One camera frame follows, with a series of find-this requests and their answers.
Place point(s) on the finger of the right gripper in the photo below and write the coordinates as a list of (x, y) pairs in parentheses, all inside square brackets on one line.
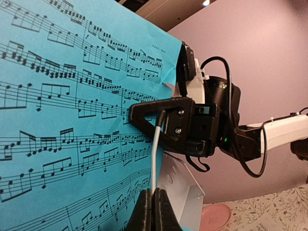
[(145, 116)]

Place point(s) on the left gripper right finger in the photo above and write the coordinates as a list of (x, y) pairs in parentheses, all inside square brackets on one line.
[(164, 216)]

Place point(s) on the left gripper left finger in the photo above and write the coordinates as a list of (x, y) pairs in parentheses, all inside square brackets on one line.
[(140, 219)]

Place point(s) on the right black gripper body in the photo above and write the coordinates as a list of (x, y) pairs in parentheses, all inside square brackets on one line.
[(195, 130)]

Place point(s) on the light blue music stand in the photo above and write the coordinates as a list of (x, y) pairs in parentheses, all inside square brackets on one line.
[(183, 190)]

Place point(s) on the blue sheet music page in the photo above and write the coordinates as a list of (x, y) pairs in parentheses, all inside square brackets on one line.
[(69, 71)]

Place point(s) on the pink plate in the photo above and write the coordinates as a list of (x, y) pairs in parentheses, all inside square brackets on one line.
[(214, 217)]

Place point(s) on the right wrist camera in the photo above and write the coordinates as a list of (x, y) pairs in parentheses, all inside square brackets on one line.
[(189, 76)]

